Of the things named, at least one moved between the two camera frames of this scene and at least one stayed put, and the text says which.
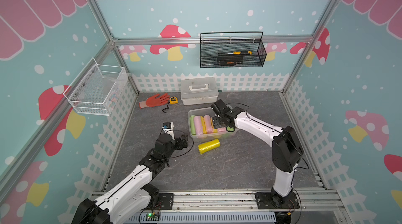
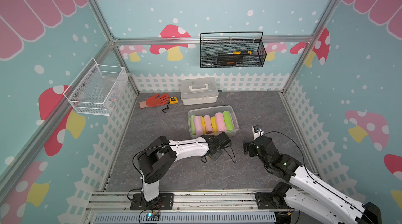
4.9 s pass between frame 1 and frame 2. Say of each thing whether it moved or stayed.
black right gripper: moved
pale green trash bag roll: stayed
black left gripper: moved
